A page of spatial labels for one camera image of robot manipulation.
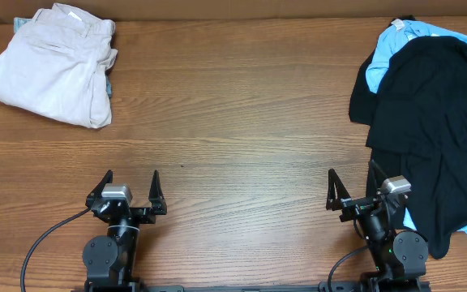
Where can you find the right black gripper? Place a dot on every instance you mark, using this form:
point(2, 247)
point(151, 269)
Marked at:
point(340, 198)

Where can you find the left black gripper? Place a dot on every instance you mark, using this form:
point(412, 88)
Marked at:
point(147, 215)

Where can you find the black t-shirt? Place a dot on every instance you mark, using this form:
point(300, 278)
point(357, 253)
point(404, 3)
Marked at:
point(421, 115)

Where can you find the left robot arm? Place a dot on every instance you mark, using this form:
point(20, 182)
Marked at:
point(110, 259)

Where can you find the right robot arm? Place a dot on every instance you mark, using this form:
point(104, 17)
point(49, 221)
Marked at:
point(399, 257)

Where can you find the black garment under pile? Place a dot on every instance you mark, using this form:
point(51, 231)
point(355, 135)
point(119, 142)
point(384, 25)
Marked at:
point(362, 101)

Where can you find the folded beige trousers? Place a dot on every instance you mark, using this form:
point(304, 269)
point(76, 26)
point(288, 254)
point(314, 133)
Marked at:
point(55, 65)

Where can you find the light blue printed t-shirt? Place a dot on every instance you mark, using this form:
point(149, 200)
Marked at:
point(405, 30)

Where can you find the light blue folded cloth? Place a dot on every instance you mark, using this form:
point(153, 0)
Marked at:
point(19, 22)

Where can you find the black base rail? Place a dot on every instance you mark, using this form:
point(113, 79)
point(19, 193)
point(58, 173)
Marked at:
point(337, 286)

